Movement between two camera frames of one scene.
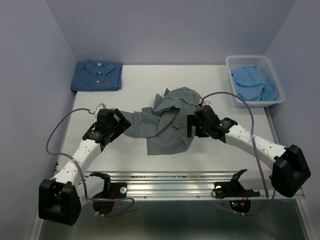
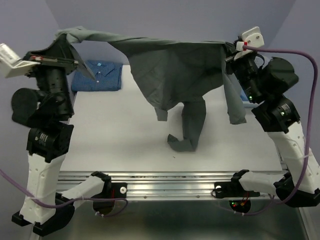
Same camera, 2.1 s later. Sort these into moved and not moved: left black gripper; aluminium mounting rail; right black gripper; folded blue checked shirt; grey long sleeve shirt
Moved: grey long sleeve shirt; right black gripper; left black gripper
Not moved: aluminium mounting rail; folded blue checked shirt
